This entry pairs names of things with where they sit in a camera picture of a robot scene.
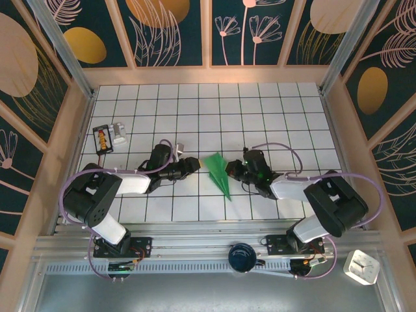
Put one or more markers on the green square paper sheet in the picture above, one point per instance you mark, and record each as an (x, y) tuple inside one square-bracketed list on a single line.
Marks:
[(218, 169)]

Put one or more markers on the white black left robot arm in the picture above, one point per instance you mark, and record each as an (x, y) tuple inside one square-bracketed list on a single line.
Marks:
[(97, 201)]

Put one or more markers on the white square clock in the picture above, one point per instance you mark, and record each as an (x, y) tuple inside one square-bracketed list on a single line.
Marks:
[(361, 267)]

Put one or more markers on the white plastic block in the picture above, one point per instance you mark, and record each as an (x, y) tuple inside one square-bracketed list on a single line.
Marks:
[(118, 134)]

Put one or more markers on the black box with orange spring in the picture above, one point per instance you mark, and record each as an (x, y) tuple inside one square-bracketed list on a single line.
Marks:
[(103, 139)]

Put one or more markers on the dark blue round cap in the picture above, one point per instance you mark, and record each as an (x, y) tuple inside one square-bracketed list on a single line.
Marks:
[(241, 256)]

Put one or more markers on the small circuit board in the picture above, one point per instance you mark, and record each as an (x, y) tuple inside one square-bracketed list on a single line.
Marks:
[(313, 261), (122, 267)]

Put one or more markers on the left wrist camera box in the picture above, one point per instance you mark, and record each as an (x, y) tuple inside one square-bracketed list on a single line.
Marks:
[(179, 149)]

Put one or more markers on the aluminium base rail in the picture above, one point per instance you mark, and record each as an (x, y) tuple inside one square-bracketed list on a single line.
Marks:
[(195, 240)]

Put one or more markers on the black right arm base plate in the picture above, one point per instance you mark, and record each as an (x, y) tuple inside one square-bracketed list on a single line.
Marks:
[(276, 245)]

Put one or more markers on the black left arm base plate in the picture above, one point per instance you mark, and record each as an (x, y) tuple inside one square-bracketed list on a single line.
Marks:
[(143, 247)]

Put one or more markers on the aluminium table side rail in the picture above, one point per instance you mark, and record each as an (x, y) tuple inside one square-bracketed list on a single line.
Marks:
[(79, 146), (334, 130)]

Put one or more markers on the aluminium corner post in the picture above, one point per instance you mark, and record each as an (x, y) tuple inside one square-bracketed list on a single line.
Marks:
[(347, 42), (65, 52)]

